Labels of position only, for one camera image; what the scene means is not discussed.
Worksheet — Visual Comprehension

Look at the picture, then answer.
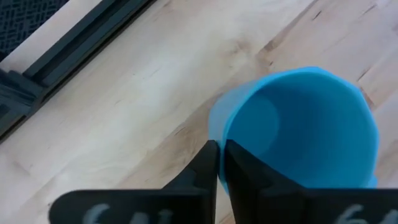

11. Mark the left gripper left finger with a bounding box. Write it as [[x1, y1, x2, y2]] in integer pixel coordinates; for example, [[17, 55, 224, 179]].
[[48, 139, 218, 224]]

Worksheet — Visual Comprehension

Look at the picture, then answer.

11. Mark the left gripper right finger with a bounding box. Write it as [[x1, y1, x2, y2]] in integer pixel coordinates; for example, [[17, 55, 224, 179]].
[[224, 139, 398, 224]]

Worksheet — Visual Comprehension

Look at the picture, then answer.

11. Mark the light blue faceted cup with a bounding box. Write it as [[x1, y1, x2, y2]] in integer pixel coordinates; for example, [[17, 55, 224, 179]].
[[207, 65, 381, 195]]

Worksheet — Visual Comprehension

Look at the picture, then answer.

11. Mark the black table edge rail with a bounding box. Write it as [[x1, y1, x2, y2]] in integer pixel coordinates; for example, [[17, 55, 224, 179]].
[[0, 0, 158, 144]]

